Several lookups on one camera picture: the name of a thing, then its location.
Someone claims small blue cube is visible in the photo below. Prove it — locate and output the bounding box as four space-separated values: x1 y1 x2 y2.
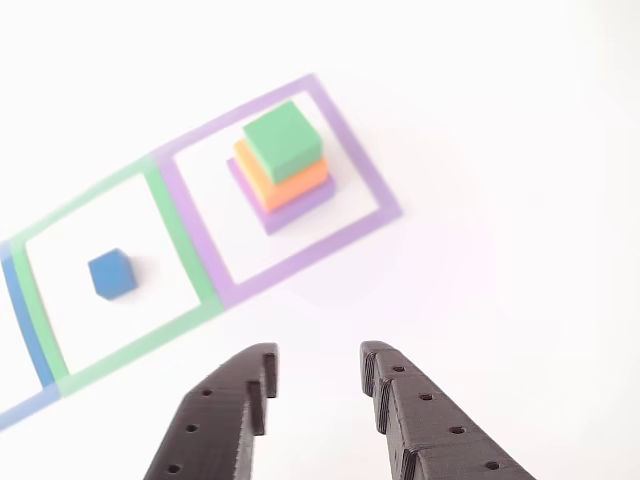
87 248 139 302

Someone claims green block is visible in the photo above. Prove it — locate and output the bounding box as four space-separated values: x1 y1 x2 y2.
242 99 324 186

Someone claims purple tape square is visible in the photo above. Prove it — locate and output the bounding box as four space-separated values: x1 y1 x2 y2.
152 73 405 310

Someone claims blue tape square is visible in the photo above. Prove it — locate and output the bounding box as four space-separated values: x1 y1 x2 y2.
0 242 64 434

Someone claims green tape square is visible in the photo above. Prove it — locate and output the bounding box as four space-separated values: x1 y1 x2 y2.
8 154 225 399

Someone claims purple block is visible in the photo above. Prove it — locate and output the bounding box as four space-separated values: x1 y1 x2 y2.
225 156 337 236

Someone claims orange block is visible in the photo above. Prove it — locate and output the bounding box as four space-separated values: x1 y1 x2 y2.
232 138 330 214

